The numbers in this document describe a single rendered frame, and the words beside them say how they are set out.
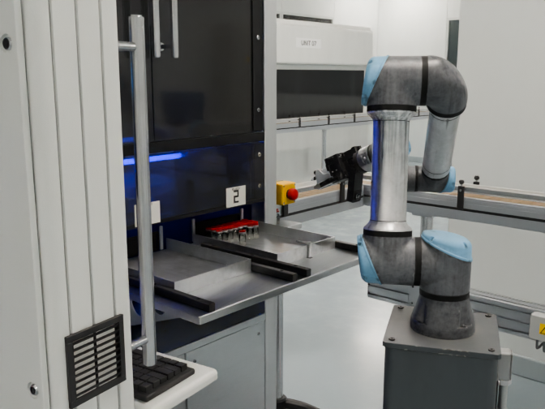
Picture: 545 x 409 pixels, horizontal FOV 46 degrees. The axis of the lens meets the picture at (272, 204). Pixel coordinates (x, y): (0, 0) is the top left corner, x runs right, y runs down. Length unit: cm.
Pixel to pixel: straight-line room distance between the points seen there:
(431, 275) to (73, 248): 85
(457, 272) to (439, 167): 36
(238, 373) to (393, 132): 103
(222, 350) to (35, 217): 123
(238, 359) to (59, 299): 124
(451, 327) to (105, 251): 85
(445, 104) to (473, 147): 164
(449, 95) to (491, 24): 163
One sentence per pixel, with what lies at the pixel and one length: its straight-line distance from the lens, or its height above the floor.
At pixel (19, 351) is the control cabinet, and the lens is 106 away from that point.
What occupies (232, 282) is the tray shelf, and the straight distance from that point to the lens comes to 163.
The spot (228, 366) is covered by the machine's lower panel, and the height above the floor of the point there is 47.
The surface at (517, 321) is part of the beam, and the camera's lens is 262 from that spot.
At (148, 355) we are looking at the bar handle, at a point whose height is 90.
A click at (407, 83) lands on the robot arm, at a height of 137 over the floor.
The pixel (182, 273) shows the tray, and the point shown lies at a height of 88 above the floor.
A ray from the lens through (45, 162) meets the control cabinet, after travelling 96.
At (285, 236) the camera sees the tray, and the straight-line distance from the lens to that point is 206.
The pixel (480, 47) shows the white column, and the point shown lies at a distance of 318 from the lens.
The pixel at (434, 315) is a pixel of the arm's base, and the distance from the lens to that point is 157.
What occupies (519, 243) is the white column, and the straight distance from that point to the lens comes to 318.
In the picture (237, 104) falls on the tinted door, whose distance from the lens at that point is 199.
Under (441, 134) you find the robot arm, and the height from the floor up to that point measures 124.
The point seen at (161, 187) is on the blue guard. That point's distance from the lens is 180.
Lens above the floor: 138
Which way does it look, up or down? 11 degrees down
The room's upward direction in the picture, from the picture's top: straight up
